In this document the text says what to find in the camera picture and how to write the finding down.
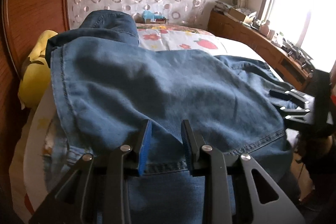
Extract blue item in cardboard box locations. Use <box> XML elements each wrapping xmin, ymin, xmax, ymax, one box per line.
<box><xmin>142</xmin><ymin>10</ymin><xmax>167</xmax><ymax>24</ymax></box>

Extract pink bottle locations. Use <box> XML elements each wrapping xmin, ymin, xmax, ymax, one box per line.
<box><xmin>259</xmin><ymin>20</ymin><xmax>270</xmax><ymax>37</ymax></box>

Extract open cardboard box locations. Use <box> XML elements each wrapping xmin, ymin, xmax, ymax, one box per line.
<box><xmin>228</xmin><ymin>8</ymin><xmax>257</xmax><ymax>23</ymax></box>

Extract floral bed blanket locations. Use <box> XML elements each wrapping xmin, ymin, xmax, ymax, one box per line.
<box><xmin>136</xmin><ymin>23</ymin><xmax>213</xmax><ymax>36</ymax></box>

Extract light blue denim jeans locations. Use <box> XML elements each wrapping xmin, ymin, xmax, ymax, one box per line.
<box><xmin>43</xmin><ymin>36</ymin><xmax>301</xmax><ymax>224</ymax></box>

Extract wooden side cabinet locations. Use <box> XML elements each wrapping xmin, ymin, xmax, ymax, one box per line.
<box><xmin>207</xmin><ymin>10</ymin><xmax>311</xmax><ymax>91</ymax></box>

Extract window with wooden frame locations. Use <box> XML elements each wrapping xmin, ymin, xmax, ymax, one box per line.
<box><xmin>261</xmin><ymin>0</ymin><xmax>335</xmax><ymax>72</ymax></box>

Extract folded dark blue jeans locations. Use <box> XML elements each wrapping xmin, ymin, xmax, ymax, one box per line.
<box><xmin>45</xmin><ymin>10</ymin><xmax>139</xmax><ymax>65</ymax></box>

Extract white strawberry print sheet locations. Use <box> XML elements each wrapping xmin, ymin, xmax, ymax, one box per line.
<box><xmin>8</xmin><ymin>27</ymin><xmax>284</xmax><ymax>223</ymax></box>

